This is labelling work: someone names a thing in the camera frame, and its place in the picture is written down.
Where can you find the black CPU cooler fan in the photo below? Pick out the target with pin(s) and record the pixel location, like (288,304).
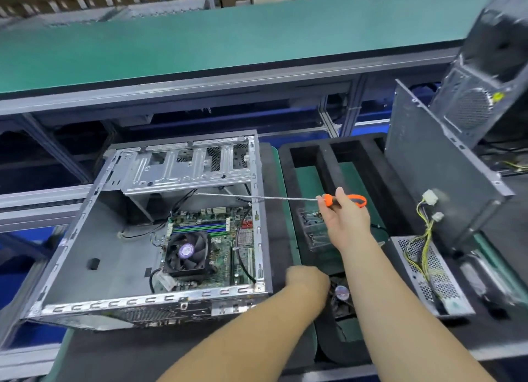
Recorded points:
(186,252)

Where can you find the green motherboard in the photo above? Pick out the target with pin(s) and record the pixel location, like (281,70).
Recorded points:
(223,262)

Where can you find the black cooling fan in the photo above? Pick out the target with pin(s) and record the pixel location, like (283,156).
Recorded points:
(341,295)

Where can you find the grey metal computer case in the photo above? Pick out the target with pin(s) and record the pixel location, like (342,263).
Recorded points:
(107,254)

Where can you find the person's left hand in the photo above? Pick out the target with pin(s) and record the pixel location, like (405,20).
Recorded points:
(309,283)

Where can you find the person's left forearm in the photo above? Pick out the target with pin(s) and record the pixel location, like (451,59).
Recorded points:
(247,344)

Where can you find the clear plastic screw tray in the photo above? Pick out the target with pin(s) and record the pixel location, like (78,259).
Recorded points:
(312,227)

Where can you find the grey power supply unit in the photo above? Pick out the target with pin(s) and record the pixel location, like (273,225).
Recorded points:
(437,283)

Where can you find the person's right forearm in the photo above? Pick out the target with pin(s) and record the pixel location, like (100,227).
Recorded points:
(412,320)

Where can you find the green conveyor belt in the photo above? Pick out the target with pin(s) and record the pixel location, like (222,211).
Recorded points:
(247,39)

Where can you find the person's right hand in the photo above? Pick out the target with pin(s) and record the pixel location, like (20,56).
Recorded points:
(345,221)

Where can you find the grey flat metal rail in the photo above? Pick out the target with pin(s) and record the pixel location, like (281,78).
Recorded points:
(41,206)

